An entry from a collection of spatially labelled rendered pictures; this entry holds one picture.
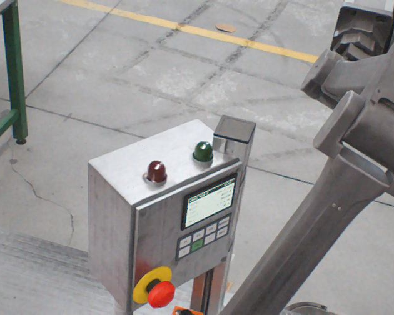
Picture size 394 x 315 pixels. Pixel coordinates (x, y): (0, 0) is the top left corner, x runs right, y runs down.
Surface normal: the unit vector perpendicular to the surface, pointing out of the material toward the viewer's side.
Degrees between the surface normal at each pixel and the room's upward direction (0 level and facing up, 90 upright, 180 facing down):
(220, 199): 90
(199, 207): 90
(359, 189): 71
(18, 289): 0
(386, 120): 43
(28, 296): 0
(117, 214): 90
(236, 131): 0
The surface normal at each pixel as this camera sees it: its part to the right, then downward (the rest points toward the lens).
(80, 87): 0.09, -0.77
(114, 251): -0.78, 0.33
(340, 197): -0.13, 0.32
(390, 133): 0.04, 0.04
